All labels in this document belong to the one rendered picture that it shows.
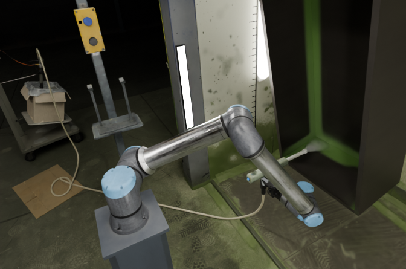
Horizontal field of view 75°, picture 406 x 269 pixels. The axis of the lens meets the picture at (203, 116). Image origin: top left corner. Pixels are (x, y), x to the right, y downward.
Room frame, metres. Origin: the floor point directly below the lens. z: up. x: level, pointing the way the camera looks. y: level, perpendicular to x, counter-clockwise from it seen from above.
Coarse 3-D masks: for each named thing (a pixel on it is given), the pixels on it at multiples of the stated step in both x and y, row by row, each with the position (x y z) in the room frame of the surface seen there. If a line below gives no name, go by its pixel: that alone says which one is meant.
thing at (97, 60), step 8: (80, 0) 1.76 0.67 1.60; (96, 56) 1.77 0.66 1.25; (96, 64) 1.76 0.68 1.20; (96, 72) 1.76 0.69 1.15; (104, 72) 1.77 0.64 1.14; (104, 80) 1.77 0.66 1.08; (104, 88) 1.76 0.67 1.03; (104, 96) 1.76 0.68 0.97; (112, 104) 1.77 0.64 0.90; (112, 112) 1.77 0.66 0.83; (120, 136) 1.77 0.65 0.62; (120, 144) 1.77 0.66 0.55; (120, 152) 1.76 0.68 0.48
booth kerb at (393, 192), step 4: (392, 188) 1.47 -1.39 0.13; (396, 188) 1.45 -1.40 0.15; (400, 188) 1.43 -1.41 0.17; (388, 192) 1.49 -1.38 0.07; (392, 192) 1.46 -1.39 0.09; (396, 192) 1.44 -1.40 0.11; (400, 192) 1.42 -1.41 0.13; (404, 192) 1.40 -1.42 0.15; (396, 196) 1.43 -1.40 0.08; (400, 196) 1.41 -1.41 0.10; (404, 196) 1.39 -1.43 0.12; (400, 200) 1.41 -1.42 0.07; (404, 200) 1.38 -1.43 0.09
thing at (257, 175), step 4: (300, 152) 1.45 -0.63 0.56; (304, 152) 1.45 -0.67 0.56; (292, 156) 1.42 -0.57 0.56; (296, 156) 1.42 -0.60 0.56; (280, 160) 1.38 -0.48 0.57; (284, 160) 1.37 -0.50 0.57; (288, 160) 1.39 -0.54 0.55; (280, 164) 1.35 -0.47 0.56; (284, 164) 1.36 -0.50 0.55; (288, 164) 1.38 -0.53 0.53; (252, 172) 1.27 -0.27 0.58; (256, 172) 1.28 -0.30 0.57; (260, 172) 1.29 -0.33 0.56; (248, 176) 1.27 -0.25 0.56; (252, 176) 1.26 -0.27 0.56; (256, 176) 1.26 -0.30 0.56; (260, 176) 1.27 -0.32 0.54; (264, 176) 1.29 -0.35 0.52; (248, 180) 1.26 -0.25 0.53; (252, 180) 1.25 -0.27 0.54; (256, 180) 1.26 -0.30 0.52; (260, 180) 1.32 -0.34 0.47; (260, 184) 1.32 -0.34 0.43; (264, 188) 1.30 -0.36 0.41; (264, 192) 1.30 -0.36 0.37
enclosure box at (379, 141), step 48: (288, 0) 1.51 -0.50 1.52; (336, 0) 1.44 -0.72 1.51; (384, 0) 0.89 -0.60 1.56; (288, 48) 1.52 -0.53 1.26; (336, 48) 1.46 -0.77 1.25; (384, 48) 0.92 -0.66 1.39; (288, 96) 1.53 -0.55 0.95; (336, 96) 1.48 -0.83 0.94; (384, 96) 0.96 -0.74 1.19; (288, 144) 1.55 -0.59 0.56; (384, 144) 1.00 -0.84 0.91; (336, 192) 1.16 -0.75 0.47; (384, 192) 1.07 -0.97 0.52
